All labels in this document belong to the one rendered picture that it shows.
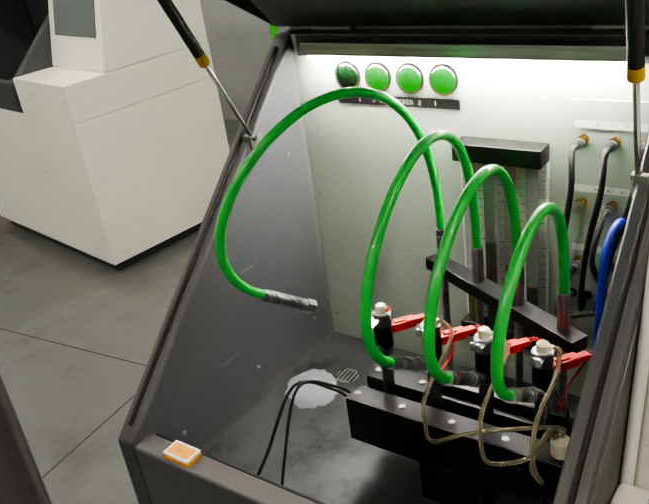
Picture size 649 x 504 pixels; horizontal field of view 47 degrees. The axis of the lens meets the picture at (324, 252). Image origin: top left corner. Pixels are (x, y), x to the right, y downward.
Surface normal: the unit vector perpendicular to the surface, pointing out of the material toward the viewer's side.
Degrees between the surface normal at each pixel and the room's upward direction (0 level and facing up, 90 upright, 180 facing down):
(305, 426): 0
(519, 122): 90
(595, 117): 90
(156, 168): 90
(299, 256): 90
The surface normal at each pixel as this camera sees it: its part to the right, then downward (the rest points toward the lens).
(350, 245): -0.56, 0.44
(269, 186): 0.82, 0.16
